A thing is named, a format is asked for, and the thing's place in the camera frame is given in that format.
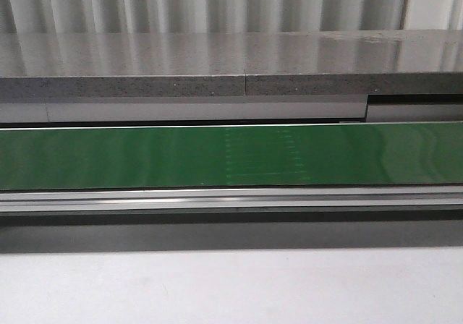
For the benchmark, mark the grey granite counter slab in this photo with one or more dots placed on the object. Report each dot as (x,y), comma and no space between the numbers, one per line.
(147,65)

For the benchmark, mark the white pleated curtain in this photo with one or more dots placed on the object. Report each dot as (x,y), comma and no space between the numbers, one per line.
(227,16)

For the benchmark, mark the green conveyor belt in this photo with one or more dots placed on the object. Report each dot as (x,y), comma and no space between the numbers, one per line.
(231,156)

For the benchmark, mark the aluminium conveyor frame rail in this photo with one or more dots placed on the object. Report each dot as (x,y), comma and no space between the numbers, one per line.
(232,205)

